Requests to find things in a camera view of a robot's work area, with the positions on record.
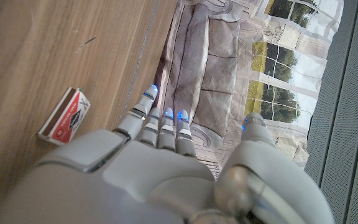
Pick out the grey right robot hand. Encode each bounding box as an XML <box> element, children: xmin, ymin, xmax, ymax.
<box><xmin>0</xmin><ymin>83</ymin><xmax>337</xmax><ymax>224</ymax></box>

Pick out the red and white matchbox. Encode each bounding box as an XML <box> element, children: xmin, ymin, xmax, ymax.
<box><xmin>37</xmin><ymin>86</ymin><xmax>91</xmax><ymax>146</ymax></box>

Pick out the printed living room backdrop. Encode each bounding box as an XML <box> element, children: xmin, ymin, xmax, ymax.
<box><xmin>152</xmin><ymin>0</ymin><xmax>344</xmax><ymax>180</ymax></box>

